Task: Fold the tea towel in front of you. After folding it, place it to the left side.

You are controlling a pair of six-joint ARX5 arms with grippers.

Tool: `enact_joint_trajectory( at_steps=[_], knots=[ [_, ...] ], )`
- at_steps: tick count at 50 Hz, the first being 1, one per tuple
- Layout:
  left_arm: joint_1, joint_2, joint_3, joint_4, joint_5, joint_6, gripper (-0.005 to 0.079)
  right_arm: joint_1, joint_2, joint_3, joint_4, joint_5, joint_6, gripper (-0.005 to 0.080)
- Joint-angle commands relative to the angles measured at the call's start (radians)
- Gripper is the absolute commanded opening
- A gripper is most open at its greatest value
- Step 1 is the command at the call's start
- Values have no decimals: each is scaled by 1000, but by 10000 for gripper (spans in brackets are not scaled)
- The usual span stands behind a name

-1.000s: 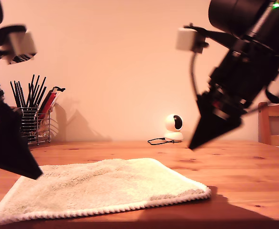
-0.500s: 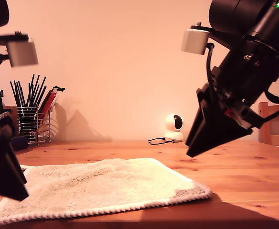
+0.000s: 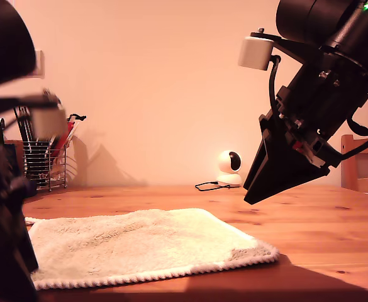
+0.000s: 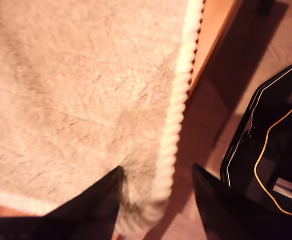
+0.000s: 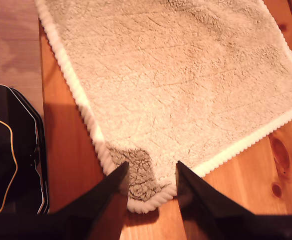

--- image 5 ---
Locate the black rounded case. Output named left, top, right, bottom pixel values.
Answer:
left=0, top=84, right=50, bottom=216

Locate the cream fluffy tea towel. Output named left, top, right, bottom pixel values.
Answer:
left=33, top=0, right=292, bottom=215

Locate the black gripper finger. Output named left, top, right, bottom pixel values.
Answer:
left=52, top=161, right=131, bottom=240
left=176, top=160, right=256, bottom=240

